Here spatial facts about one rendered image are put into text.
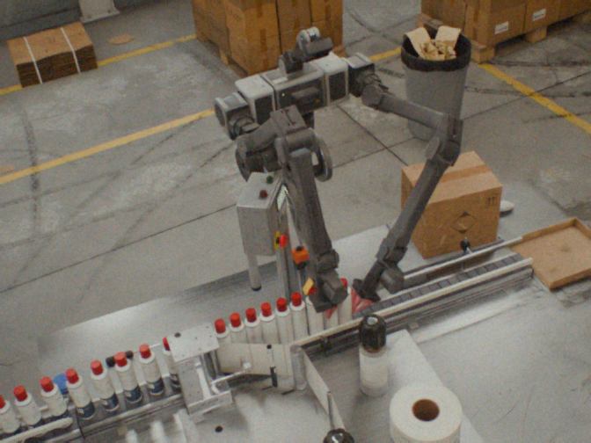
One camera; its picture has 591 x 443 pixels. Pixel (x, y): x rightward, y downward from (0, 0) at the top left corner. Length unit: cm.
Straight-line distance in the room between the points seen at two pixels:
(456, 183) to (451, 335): 56
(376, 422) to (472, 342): 49
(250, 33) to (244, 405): 361
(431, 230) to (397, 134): 239
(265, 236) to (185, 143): 310
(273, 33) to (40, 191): 201
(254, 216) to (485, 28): 396
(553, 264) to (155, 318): 149
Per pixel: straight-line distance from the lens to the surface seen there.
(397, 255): 244
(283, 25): 564
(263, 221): 215
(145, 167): 508
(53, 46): 658
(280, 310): 239
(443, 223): 276
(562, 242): 301
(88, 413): 246
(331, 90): 271
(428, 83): 477
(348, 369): 244
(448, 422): 215
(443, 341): 259
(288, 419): 234
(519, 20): 604
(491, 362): 255
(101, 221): 470
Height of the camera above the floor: 277
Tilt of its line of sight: 39 degrees down
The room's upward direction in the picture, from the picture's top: 6 degrees counter-clockwise
